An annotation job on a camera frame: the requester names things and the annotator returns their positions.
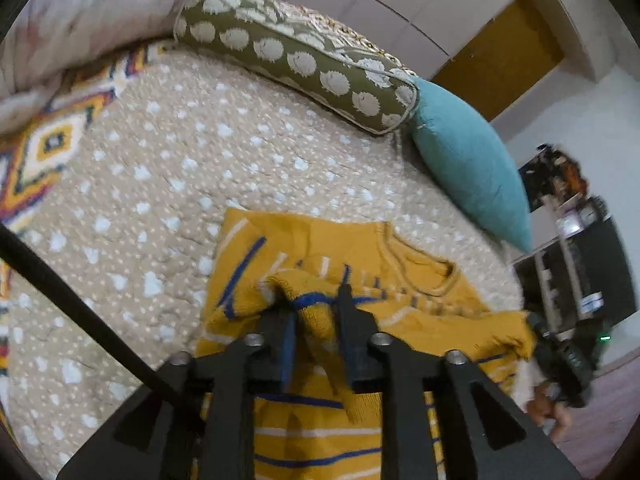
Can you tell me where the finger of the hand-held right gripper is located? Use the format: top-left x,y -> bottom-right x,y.
526,311 -> 553,346

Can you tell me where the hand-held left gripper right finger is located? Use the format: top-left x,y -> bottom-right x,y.
337,284 -> 583,480

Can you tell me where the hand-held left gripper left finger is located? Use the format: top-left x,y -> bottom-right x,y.
55,305 -> 301,480

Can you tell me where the yellow blue-striped knit sweater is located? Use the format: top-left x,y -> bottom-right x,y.
192,207 -> 538,480

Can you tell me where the person's right hand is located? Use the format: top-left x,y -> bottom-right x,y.
530,382 -> 572,443

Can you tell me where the beige open shelf unit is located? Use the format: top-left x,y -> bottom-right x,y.
512,195 -> 621,341

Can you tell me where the dark flat television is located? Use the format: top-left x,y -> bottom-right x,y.
570,215 -> 638,321

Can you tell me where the teal knit pillow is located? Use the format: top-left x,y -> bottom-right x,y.
409,77 -> 535,255

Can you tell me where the beige dotted bedspread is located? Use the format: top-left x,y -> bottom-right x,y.
0,0 -> 531,480

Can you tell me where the wooden door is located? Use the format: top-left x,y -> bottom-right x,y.
430,0 -> 566,121

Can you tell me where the olive sheep-print pillow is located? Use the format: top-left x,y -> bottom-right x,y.
172,0 -> 421,136

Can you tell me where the pale floral pillow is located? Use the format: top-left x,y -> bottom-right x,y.
0,0 -> 263,133

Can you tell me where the black cable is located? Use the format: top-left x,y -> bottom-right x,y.
0,222 -> 206,426

